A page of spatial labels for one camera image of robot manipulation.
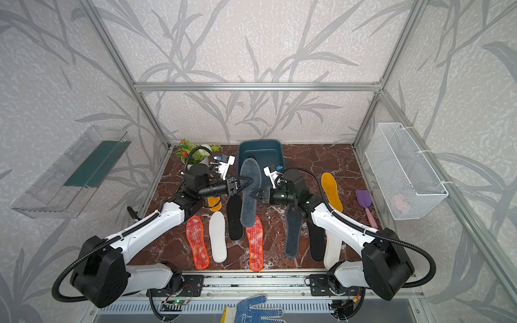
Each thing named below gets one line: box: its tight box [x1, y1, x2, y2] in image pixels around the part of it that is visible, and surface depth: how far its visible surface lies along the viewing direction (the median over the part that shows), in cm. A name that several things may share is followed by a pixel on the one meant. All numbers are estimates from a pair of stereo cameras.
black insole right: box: [306, 219, 327, 262], surface depth 85 cm
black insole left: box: [226, 193, 244, 241], surface depth 91 cm
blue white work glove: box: [220, 294, 287, 323], surface depth 69 cm
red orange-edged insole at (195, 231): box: [185, 216, 211, 271], surface depth 84 cm
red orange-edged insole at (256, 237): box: [246, 215, 264, 272], surface depth 84 cm
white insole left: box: [208, 211, 228, 264], surface depth 87 cm
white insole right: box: [323, 230, 343, 270], surface depth 83 cm
